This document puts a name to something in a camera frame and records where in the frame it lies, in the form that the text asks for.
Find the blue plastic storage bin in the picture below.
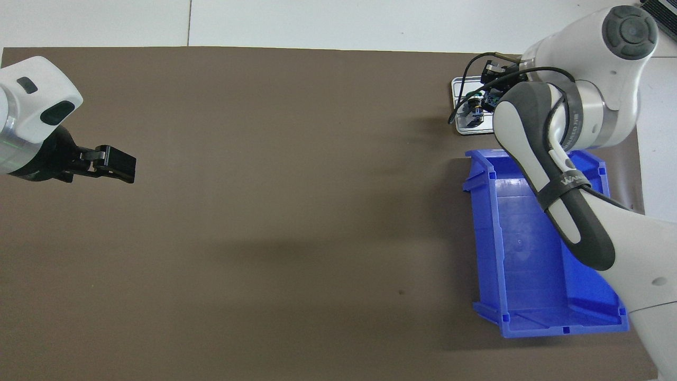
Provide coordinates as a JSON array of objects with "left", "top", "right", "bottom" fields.
[{"left": 462, "top": 148, "right": 630, "bottom": 339}]

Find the grey ribbed device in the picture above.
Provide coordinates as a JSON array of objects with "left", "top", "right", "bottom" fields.
[{"left": 641, "top": 0, "right": 677, "bottom": 30}]

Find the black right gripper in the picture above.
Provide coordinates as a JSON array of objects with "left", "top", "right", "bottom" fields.
[{"left": 482, "top": 59, "right": 531, "bottom": 101}]

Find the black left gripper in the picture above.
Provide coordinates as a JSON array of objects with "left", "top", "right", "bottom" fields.
[{"left": 16, "top": 124, "right": 137, "bottom": 185}]

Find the silver metal tray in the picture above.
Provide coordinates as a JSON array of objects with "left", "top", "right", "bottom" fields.
[{"left": 451, "top": 77, "right": 495, "bottom": 135}]

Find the brown table mat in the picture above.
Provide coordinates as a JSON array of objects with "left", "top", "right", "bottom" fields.
[{"left": 0, "top": 47, "right": 659, "bottom": 381}]

